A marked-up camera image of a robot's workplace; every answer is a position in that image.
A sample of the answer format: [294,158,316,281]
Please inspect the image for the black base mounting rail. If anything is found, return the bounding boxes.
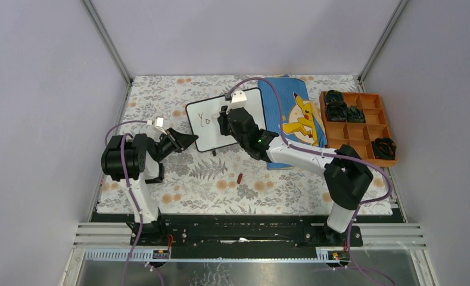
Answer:
[91,213,378,260]

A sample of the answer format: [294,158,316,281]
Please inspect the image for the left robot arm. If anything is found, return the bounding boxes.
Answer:
[101,128,198,245]

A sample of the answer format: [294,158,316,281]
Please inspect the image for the rolled dark tie small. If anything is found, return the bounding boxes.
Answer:
[346,105,366,123]

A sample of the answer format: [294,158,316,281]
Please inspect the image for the right aluminium frame post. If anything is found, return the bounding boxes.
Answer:
[357,0,410,82]

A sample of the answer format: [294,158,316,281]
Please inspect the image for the left aluminium frame post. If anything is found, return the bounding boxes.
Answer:
[80,0,133,85]

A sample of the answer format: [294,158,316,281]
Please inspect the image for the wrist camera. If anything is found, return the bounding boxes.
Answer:
[225,90,247,108]
[147,116,167,134]

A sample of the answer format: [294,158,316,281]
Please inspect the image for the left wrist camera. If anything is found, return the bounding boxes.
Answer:
[147,116,167,134]

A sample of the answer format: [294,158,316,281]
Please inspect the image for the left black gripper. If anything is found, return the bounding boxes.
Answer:
[154,126,197,162]

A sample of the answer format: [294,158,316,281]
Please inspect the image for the small black-framed whiteboard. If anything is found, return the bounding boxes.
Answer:
[186,88,266,153]

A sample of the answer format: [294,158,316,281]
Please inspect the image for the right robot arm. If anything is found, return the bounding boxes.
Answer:
[217,105,373,245]

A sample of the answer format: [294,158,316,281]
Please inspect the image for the blue Pikachu cloth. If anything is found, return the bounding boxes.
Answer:
[257,77,328,147]

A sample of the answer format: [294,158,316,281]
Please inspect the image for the white slotted cable duct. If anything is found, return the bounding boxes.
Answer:
[84,248,348,263]

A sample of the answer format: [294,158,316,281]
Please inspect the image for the rolled dark tie middle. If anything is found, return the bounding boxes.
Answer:
[325,101,347,122]

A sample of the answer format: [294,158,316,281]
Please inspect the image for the rolled dark tie lower right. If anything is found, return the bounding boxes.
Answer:
[372,138,397,160]

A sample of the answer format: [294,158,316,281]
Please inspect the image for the aluminium frame post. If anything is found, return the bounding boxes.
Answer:
[80,0,133,85]
[357,0,410,82]

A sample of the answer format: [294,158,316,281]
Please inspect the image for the rolled dark tie top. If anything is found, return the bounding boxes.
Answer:
[324,89,344,105]

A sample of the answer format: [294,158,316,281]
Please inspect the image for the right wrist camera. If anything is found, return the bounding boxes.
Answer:
[225,90,247,108]

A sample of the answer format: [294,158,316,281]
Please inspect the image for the orange wooden compartment tray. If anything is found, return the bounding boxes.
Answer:
[319,91,398,167]

